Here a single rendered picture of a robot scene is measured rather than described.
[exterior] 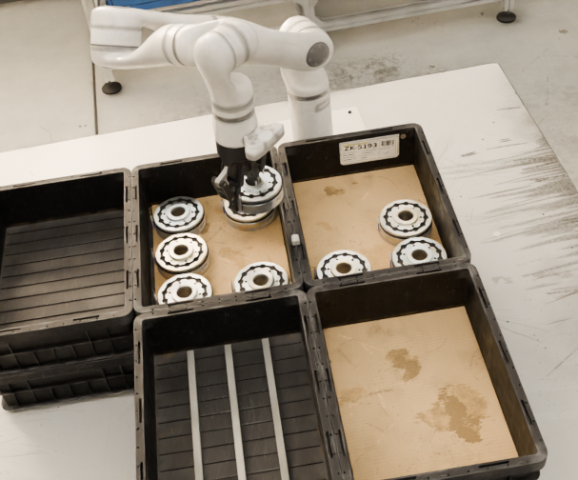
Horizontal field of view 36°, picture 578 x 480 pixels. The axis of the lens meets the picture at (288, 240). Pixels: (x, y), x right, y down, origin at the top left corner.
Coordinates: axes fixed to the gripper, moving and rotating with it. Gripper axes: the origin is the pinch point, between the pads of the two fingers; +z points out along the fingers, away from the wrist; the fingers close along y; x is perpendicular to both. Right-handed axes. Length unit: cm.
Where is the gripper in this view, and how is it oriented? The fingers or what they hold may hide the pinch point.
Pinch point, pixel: (244, 195)
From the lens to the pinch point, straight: 162.0
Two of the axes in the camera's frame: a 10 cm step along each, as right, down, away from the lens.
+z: 0.6, 7.1, 7.1
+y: -5.7, 6.0, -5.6
